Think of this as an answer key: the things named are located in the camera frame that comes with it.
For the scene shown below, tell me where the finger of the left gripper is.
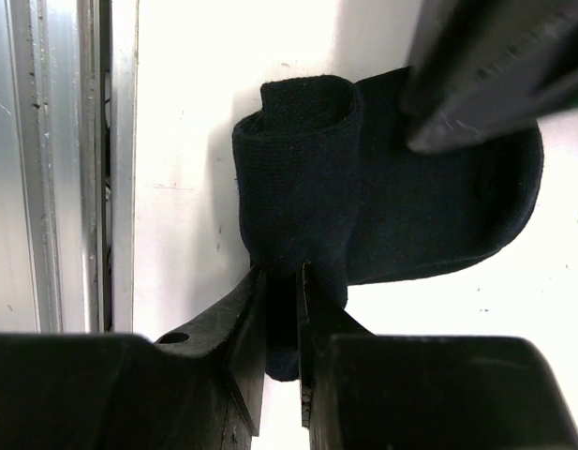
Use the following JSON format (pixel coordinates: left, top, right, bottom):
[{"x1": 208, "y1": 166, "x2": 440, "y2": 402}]
[{"x1": 403, "y1": 0, "x2": 578, "y2": 153}]

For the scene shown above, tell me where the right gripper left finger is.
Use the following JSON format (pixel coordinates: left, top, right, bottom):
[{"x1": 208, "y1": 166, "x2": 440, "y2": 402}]
[{"x1": 0, "y1": 269, "x2": 266, "y2": 449}]

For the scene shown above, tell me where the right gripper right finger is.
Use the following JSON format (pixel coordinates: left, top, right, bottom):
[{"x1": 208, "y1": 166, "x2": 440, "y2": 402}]
[{"x1": 296, "y1": 266, "x2": 578, "y2": 449}]

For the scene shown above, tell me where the black sock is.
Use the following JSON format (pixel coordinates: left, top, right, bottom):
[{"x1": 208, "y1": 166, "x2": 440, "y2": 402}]
[{"x1": 232, "y1": 68, "x2": 544, "y2": 382}]

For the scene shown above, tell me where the aluminium front rail frame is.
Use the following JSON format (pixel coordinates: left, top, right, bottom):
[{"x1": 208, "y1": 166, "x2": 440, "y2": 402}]
[{"x1": 0, "y1": 1, "x2": 139, "y2": 333}]

